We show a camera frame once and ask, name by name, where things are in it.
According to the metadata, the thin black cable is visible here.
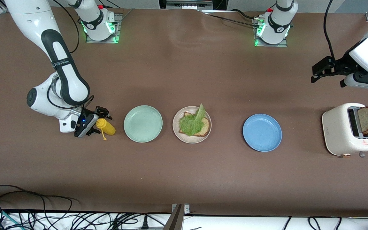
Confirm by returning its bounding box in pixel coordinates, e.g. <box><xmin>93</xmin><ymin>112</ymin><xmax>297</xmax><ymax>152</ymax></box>
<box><xmin>202</xmin><ymin>12</ymin><xmax>255</xmax><ymax>27</ymax></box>

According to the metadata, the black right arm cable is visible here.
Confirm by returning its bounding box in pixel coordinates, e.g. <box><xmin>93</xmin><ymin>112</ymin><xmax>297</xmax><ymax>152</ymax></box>
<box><xmin>47</xmin><ymin>0</ymin><xmax>94</xmax><ymax>111</ymax></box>

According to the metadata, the green lettuce leaf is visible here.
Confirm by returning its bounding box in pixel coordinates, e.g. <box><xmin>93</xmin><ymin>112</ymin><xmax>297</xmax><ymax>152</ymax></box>
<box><xmin>179</xmin><ymin>103</ymin><xmax>206</xmax><ymax>136</ymax></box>

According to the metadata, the yellow mustard squeeze bottle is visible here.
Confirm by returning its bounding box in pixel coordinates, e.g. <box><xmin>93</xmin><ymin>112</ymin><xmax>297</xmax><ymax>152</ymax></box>
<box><xmin>96</xmin><ymin>118</ymin><xmax>116</xmax><ymax>141</ymax></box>

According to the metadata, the mint green plate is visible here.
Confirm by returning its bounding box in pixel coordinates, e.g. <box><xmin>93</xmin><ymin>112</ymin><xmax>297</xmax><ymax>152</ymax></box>
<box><xmin>124</xmin><ymin>105</ymin><xmax>163</xmax><ymax>143</ymax></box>

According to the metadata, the aluminium frame piece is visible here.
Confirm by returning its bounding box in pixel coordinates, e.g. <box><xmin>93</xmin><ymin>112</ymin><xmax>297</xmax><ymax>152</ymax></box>
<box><xmin>165</xmin><ymin>0</ymin><xmax>215</xmax><ymax>11</ymax></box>

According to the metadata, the thick black cable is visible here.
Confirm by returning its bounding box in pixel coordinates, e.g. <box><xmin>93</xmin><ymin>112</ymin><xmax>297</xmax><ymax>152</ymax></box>
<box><xmin>230</xmin><ymin>9</ymin><xmax>256</xmax><ymax>19</ymax></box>

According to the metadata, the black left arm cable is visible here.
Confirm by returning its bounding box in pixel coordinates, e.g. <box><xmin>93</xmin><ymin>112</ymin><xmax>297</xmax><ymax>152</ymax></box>
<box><xmin>324</xmin><ymin>0</ymin><xmax>336</xmax><ymax>59</ymax></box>

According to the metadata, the light brown bread slice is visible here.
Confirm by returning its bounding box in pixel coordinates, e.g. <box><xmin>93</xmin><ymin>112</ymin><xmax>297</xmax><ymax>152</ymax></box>
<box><xmin>180</xmin><ymin>111</ymin><xmax>211</xmax><ymax>138</ymax></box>

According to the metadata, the white two-slot toaster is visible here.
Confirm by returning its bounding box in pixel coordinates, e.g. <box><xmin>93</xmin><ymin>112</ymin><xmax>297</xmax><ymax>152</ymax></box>
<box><xmin>322</xmin><ymin>103</ymin><xmax>368</xmax><ymax>158</ymax></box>

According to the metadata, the blue plate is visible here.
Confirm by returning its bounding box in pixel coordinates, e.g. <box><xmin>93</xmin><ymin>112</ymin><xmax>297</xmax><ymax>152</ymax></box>
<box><xmin>242</xmin><ymin>114</ymin><xmax>283</xmax><ymax>152</ymax></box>

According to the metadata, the aluminium bracket post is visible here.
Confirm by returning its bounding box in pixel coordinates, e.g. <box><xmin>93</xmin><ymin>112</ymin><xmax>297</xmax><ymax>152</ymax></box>
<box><xmin>170</xmin><ymin>203</ymin><xmax>191</xmax><ymax>230</ymax></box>

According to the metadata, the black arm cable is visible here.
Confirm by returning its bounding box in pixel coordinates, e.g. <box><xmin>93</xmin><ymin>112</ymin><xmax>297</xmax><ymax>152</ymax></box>
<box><xmin>47</xmin><ymin>0</ymin><xmax>94</xmax><ymax>111</ymax></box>
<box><xmin>324</xmin><ymin>0</ymin><xmax>336</xmax><ymax>59</ymax></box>

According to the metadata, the beige plate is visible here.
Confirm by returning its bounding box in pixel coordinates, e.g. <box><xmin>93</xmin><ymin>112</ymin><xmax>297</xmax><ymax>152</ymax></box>
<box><xmin>172</xmin><ymin>106</ymin><xmax>212</xmax><ymax>144</ymax></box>

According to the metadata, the teal cable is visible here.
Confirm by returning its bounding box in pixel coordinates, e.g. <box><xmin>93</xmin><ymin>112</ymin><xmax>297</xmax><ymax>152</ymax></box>
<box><xmin>0</xmin><ymin>208</ymin><xmax>23</xmax><ymax>230</ymax></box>

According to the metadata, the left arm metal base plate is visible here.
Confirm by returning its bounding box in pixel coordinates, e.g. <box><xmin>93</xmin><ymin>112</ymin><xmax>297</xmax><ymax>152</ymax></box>
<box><xmin>253</xmin><ymin>18</ymin><xmax>288</xmax><ymax>48</ymax></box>

